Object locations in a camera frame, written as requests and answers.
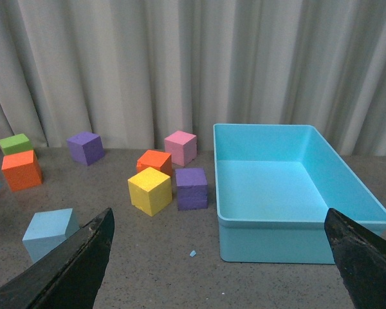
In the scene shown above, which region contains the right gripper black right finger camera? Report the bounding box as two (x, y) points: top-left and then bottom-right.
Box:
(324, 208), (386, 308)

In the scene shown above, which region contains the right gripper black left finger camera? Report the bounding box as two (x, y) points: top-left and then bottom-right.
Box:
(0, 208), (115, 308)

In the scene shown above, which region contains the yellow foam cube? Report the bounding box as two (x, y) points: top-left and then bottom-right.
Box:
(127, 167), (172, 217)

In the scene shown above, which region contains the light blue plastic bin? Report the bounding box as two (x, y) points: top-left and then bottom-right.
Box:
(214, 124), (386, 264)

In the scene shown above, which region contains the green foam cube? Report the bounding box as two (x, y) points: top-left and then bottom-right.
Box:
(0, 133), (33, 156)

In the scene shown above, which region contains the chipped orange foam cube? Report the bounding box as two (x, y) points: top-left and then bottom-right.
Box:
(136, 149), (172, 176)

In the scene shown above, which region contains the cracked purple foam cube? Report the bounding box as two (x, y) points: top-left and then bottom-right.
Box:
(175, 167), (208, 211)

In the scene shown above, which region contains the pink foam cube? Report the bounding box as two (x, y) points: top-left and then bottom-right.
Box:
(164, 131), (197, 167)

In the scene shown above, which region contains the grey curtain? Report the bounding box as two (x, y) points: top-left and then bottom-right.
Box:
(0, 1), (386, 156)

